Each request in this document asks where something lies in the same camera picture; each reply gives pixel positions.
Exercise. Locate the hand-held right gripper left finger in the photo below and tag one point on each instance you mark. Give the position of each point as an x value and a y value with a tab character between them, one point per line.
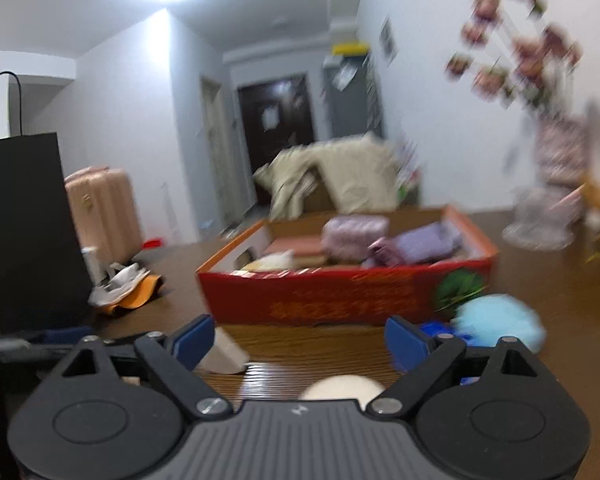
195	342

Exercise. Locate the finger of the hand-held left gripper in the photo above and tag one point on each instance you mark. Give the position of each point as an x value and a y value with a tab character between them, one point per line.
67	336

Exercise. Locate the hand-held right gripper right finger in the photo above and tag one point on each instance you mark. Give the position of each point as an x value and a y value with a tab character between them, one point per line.
405	344

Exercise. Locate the white round sponge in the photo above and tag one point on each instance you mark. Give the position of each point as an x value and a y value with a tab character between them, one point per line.
342	389

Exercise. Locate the red cardboard box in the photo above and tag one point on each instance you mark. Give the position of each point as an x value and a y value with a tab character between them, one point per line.
340	295

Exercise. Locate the light blue soft ball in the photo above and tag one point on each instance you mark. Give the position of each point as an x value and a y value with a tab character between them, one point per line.
502	320

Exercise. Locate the purple towel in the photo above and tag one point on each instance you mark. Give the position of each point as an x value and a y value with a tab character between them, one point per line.
430	242

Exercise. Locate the white and yellow plush toy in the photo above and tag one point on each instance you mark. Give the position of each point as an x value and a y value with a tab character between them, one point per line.
270	262

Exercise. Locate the pink layered sponge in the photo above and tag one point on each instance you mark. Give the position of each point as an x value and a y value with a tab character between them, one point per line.
297	249

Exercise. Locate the crumpled white and orange wrapper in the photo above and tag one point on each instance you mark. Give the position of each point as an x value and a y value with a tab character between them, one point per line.
125	285

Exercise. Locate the black paper bag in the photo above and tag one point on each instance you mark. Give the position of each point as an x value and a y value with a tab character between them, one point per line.
25	225

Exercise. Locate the pink suitcase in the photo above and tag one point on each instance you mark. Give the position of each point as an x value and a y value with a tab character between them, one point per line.
105	215

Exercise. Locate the beige jacket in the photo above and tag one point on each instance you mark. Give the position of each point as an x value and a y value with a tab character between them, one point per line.
340	180

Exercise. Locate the clear plastic cup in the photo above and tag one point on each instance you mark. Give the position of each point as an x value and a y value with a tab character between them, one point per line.
542	222

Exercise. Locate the white spiky decoration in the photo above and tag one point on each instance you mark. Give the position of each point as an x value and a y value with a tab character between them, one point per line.
410	160

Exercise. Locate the dark entrance door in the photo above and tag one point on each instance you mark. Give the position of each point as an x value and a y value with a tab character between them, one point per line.
275	125

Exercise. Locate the pink patterned vase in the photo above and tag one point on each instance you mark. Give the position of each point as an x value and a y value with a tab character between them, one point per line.
562	155

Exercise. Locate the grey cabinet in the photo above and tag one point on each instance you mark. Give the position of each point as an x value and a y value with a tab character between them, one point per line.
352	100

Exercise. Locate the yellow and black box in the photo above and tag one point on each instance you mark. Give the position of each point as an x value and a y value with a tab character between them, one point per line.
350	49

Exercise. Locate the side room door frame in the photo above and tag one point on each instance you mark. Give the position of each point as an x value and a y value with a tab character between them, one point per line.
217	155

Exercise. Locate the white wall panel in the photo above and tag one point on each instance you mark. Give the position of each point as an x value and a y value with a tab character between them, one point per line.
388	40

